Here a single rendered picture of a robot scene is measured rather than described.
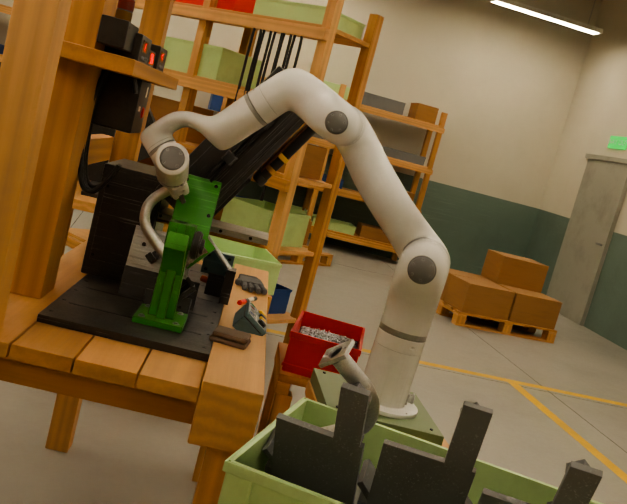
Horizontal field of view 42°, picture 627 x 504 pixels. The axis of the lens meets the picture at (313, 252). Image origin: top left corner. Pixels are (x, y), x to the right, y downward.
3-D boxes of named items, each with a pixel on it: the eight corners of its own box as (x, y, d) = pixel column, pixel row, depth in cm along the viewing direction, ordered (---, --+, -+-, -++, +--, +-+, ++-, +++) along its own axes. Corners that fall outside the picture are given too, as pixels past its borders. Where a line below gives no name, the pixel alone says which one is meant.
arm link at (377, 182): (414, 300, 192) (418, 290, 208) (458, 276, 190) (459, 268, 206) (308, 119, 193) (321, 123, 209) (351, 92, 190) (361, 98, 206)
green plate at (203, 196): (204, 254, 242) (221, 187, 245) (204, 251, 234) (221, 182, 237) (167, 244, 241) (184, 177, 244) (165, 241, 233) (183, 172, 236)
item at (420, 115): (405, 268, 1132) (450, 111, 1101) (183, 215, 1066) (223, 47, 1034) (395, 260, 1184) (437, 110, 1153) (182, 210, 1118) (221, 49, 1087)
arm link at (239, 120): (229, 66, 196) (130, 133, 203) (262, 122, 196) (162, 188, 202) (239, 71, 205) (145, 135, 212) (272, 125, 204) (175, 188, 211)
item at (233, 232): (266, 241, 265) (268, 233, 264) (265, 249, 249) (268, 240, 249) (149, 212, 261) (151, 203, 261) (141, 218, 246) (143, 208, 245)
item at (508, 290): (513, 321, 925) (532, 259, 914) (553, 343, 850) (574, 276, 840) (421, 303, 884) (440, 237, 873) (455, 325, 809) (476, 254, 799)
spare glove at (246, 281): (230, 277, 295) (232, 270, 295) (258, 283, 297) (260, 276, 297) (237, 290, 276) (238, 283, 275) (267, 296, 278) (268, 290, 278)
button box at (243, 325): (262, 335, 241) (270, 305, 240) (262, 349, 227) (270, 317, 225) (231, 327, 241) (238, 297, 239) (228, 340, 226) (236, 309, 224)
